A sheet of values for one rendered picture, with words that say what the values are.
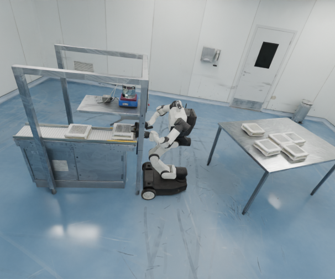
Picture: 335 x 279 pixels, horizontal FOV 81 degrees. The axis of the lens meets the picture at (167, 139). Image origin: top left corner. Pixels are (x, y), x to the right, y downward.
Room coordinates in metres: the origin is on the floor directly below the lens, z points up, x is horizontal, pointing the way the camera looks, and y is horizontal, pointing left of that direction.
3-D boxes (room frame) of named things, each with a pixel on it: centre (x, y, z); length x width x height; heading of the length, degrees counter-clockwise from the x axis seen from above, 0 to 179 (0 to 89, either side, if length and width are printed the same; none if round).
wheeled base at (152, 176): (2.07, -0.06, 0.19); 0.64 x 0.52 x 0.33; 100
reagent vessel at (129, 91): (2.00, 0.50, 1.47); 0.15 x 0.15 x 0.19
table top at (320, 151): (2.54, -1.64, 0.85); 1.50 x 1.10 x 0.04; 115
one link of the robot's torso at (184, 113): (2.08, -0.13, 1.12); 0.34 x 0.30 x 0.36; 10
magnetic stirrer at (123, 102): (2.00, 0.50, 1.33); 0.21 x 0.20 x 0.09; 11
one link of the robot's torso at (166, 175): (2.08, -0.09, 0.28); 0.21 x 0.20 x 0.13; 100
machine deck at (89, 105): (1.92, 0.66, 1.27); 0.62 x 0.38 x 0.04; 101
